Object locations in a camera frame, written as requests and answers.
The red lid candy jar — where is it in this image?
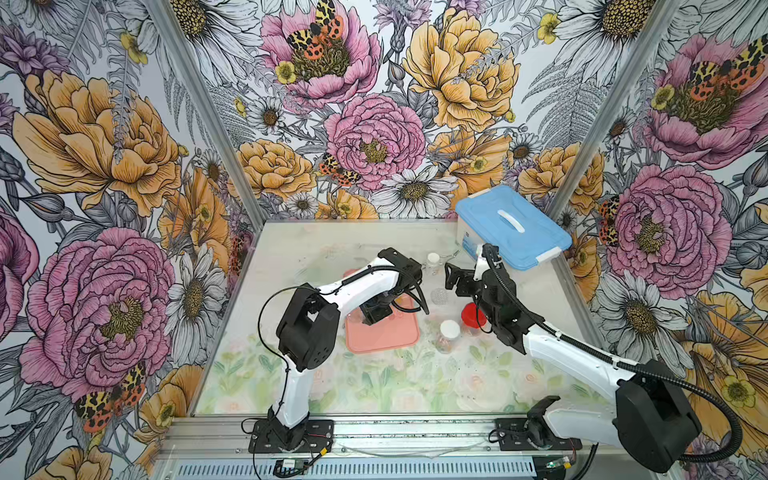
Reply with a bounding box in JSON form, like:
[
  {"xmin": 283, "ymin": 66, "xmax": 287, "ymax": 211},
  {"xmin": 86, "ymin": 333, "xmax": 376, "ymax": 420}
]
[{"xmin": 461, "ymin": 303, "xmax": 487, "ymax": 332}]

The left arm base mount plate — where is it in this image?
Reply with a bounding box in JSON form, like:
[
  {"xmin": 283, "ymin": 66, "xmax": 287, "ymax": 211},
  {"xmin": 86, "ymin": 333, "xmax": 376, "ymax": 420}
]
[{"xmin": 248, "ymin": 418, "xmax": 335, "ymax": 455}]

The white jar lid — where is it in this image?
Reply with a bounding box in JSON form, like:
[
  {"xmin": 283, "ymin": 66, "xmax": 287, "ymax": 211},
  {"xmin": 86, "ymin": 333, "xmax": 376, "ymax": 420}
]
[{"xmin": 430, "ymin": 288, "xmax": 448, "ymax": 305}]

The pink plastic tray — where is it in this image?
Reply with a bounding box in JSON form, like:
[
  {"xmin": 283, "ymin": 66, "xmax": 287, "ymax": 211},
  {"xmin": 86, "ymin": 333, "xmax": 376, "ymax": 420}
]
[{"xmin": 343, "ymin": 307, "xmax": 420, "ymax": 355}]

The white lid candy jar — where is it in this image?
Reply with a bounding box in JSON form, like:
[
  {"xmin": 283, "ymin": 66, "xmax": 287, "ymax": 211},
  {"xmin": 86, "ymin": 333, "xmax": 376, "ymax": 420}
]
[{"xmin": 435, "ymin": 320, "xmax": 461, "ymax": 354}]

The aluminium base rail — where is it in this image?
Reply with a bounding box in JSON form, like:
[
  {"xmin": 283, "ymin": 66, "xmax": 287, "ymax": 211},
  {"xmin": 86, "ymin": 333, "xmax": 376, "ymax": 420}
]
[{"xmin": 150, "ymin": 414, "xmax": 656, "ymax": 479}]

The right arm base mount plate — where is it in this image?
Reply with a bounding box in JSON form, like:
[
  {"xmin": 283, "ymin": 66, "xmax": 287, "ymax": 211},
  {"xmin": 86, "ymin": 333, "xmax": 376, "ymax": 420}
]
[{"xmin": 487, "ymin": 395, "xmax": 582, "ymax": 452}]

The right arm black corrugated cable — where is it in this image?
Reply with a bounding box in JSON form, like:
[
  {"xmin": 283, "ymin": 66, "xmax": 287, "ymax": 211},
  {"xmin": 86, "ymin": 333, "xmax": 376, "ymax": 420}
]
[{"xmin": 481, "ymin": 242, "xmax": 744, "ymax": 463}]

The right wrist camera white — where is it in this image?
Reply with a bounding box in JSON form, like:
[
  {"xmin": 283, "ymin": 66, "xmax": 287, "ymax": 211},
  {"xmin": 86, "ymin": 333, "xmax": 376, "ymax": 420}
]
[{"xmin": 473, "ymin": 256, "xmax": 490, "ymax": 281}]

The aluminium corner post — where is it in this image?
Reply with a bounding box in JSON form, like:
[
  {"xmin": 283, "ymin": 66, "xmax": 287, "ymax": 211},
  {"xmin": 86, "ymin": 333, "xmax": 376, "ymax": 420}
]
[
  {"xmin": 147, "ymin": 1, "xmax": 266, "ymax": 234},
  {"xmin": 546, "ymin": 0, "xmax": 683, "ymax": 220}
]

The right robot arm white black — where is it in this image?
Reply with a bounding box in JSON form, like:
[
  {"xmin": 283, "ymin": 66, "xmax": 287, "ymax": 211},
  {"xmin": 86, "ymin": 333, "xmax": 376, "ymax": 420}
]
[{"xmin": 444, "ymin": 264, "xmax": 701, "ymax": 473}]

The aluminium corner post left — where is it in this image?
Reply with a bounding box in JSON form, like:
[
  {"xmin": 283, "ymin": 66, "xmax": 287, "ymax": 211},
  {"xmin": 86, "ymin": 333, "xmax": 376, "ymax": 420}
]
[{"xmin": 147, "ymin": 1, "xmax": 266, "ymax": 234}]

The small white lid jar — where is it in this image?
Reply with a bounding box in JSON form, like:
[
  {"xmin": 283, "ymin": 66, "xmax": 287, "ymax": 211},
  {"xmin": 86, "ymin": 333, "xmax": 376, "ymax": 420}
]
[{"xmin": 425, "ymin": 252, "xmax": 442, "ymax": 276}]

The blue lid storage box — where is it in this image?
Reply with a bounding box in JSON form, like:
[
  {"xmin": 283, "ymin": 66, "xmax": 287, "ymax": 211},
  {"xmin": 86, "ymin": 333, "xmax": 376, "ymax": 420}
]
[{"xmin": 455, "ymin": 185, "xmax": 572, "ymax": 271}]

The aluminium corner post right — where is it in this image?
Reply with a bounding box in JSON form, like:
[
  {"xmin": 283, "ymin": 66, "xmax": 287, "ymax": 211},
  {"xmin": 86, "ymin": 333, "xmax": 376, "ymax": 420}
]
[{"xmin": 546, "ymin": 0, "xmax": 683, "ymax": 220}]

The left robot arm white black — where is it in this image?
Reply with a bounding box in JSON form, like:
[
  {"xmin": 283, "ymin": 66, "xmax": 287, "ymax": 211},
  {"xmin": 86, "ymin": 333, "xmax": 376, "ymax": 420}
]
[{"xmin": 268, "ymin": 248, "xmax": 429, "ymax": 436}]

